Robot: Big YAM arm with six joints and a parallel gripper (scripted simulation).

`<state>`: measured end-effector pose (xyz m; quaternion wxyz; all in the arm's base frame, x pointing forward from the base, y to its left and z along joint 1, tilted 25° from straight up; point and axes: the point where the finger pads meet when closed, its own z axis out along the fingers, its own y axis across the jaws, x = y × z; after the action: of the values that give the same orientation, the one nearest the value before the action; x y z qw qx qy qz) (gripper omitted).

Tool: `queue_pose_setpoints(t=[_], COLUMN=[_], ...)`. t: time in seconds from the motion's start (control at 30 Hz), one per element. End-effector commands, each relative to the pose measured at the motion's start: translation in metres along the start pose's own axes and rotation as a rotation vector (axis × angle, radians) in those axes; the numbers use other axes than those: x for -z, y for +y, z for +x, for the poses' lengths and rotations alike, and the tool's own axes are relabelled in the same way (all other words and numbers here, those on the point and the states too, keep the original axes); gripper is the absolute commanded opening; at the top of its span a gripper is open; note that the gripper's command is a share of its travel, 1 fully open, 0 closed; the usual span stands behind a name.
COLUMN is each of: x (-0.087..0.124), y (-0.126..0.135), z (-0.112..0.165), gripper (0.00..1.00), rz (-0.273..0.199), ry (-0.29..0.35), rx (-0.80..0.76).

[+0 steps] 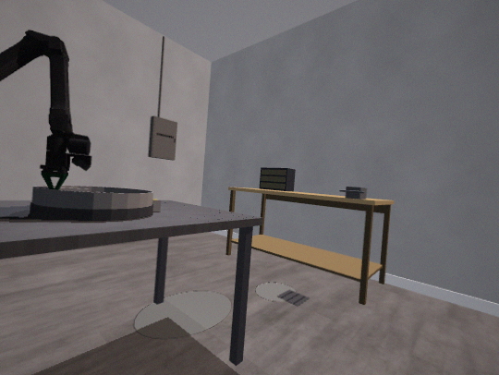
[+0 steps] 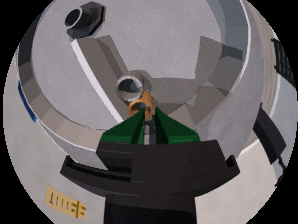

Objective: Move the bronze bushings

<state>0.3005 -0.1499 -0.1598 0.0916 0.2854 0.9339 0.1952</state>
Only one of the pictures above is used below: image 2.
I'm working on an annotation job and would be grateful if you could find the bronze bushing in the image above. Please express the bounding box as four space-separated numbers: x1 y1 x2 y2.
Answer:
128 91 153 120

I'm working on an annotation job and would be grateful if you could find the blue open crate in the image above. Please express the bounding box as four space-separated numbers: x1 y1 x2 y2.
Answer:
18 80 37 123

